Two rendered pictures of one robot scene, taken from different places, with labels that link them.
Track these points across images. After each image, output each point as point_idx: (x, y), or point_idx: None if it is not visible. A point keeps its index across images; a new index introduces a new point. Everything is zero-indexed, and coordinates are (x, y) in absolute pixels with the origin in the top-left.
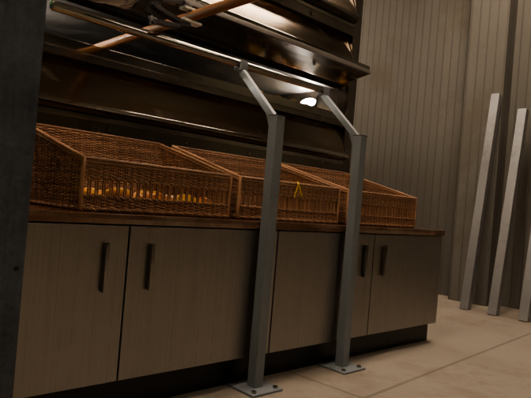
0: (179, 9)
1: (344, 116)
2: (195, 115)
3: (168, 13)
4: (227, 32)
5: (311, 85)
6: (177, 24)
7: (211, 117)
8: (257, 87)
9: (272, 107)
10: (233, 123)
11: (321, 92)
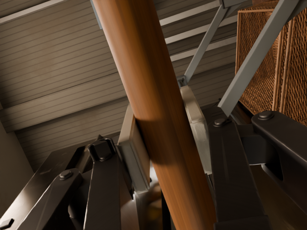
0: (148, 185)
1: (203, 38)
2: (292, 227)
3: (228, 189)
4: (147, 222)
5: (181, 84)
6: (269, 122)
7: (275, 206)
8: (237, 74)
9: (270, 15)
10: (261, 180)
11: (183, 79)
